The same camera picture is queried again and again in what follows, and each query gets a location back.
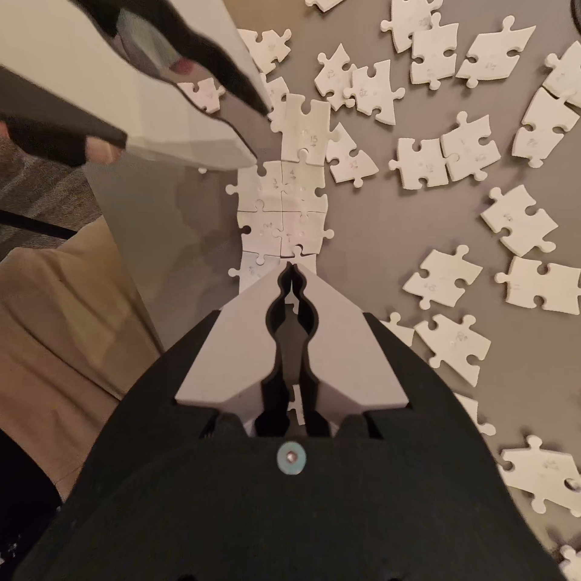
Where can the person's left hand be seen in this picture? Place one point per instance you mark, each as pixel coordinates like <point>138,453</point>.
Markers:
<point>102,152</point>

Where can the scattered loose white puzzle pieces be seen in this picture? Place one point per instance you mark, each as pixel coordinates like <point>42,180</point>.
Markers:
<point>522,220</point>

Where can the assembled white puzzle section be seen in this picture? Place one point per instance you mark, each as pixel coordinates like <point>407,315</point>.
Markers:
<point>299,190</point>

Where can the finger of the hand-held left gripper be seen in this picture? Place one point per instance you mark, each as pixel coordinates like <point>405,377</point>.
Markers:
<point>68,54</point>
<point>227,41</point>

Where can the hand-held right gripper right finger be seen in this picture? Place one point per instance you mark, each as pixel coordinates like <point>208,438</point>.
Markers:
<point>354,363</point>

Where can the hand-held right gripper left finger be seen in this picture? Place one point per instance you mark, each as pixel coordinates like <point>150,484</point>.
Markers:
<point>227,363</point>

